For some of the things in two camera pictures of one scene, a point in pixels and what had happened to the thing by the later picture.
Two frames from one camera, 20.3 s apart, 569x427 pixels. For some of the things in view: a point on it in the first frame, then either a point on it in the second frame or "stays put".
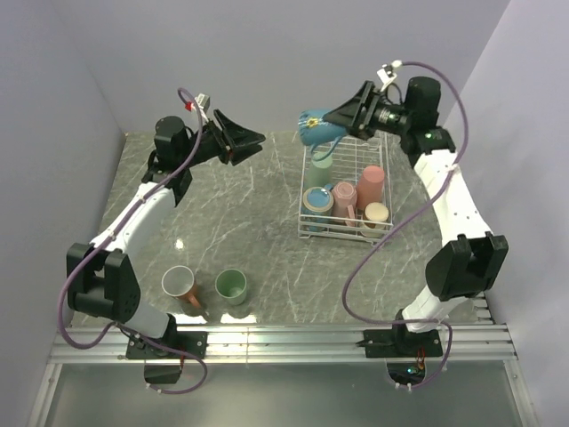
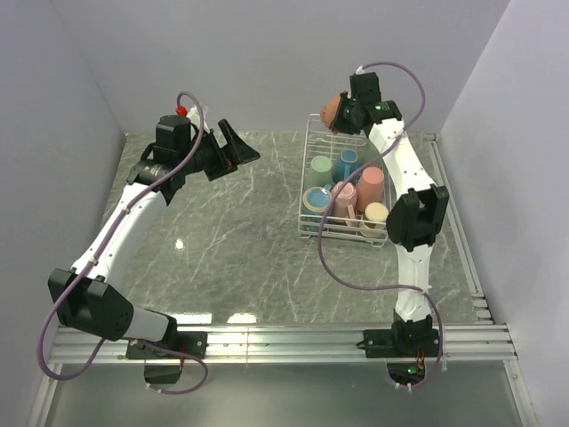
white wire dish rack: (345, 190) stays put
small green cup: (231, 285) -> (367, 152)
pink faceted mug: (344, 201) stays put
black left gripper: (244, 140) -> (241, 151)
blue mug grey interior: (314, 130) -> (345, 165)
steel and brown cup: (375, 215) stays put
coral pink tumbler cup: (370, 187) stays put
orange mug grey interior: (179, 282) -> (329, 111)
